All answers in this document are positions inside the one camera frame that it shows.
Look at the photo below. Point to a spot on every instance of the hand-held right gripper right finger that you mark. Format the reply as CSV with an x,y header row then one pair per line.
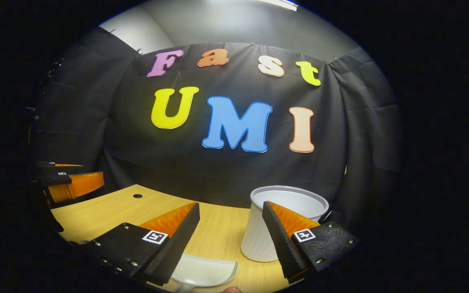
x,y
283,244

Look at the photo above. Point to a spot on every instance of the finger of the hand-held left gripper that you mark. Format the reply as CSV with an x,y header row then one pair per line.
x,y
75,185
55,167

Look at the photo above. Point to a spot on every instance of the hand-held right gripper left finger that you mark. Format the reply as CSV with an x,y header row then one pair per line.
x,y
173,248

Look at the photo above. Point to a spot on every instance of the white ribbed garbage bin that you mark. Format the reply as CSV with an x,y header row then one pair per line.
x,y
257,236

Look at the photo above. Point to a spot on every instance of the white dustpan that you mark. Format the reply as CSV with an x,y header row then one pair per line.
x,y
206,270

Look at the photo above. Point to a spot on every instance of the wooden desktop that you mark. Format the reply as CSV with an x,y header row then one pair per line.
x,y
218,232

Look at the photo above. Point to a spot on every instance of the black backdrop cloth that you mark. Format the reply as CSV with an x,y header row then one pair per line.
x,y
218,175

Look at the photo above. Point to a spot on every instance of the ceiling light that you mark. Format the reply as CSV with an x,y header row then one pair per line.
x,y
279,3

